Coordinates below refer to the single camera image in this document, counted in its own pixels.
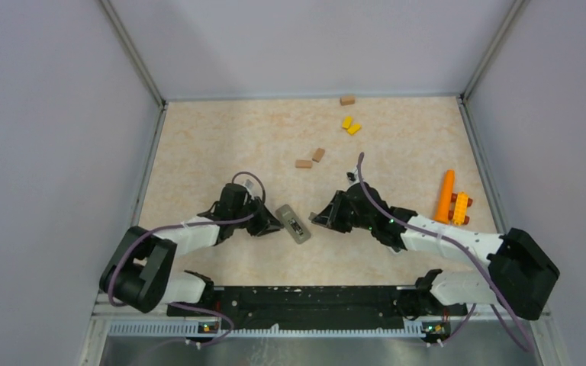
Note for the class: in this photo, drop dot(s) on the yellow block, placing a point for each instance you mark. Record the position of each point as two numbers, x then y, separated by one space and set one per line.
353 129
347 122

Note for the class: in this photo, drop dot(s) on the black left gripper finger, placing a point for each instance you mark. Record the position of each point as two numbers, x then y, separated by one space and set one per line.
266 219
258 232

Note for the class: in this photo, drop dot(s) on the yellow block right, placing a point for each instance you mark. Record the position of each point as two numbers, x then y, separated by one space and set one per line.
353 129

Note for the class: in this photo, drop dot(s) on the grey remote control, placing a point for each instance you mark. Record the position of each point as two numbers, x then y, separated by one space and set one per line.
293 224

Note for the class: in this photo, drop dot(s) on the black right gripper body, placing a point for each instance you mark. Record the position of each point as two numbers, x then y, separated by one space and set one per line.
348 215

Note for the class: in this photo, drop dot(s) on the orange toy carrot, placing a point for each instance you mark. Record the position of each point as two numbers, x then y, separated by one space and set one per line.
441 214

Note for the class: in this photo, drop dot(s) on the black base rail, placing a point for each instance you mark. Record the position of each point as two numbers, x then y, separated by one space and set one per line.
320 308

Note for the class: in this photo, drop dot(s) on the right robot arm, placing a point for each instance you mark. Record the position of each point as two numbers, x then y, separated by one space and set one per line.
509 270

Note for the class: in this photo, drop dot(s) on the tan wooden block far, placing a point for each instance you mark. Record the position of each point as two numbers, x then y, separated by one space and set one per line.
347 100

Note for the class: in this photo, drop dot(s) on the tan wooden block left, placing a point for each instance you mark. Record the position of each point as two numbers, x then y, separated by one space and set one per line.
303 164

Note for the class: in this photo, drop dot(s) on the orange toy brick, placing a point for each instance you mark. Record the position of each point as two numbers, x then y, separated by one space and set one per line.
457 215

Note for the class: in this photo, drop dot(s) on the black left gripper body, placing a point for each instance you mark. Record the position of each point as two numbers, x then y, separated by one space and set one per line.
255 205

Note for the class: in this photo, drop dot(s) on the tan wooden block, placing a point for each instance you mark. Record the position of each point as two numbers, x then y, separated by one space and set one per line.
347 100
318 154
303 164

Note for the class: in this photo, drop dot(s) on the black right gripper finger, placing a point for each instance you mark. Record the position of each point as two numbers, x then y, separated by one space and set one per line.
339 227
329 216

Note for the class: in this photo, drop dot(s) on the yellow block left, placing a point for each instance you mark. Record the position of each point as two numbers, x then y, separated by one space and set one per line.
347 122

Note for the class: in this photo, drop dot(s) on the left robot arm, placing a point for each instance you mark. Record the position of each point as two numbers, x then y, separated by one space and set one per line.
140 274

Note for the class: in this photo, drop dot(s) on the tan wooden block right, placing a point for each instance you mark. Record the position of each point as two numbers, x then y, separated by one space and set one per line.
318 154

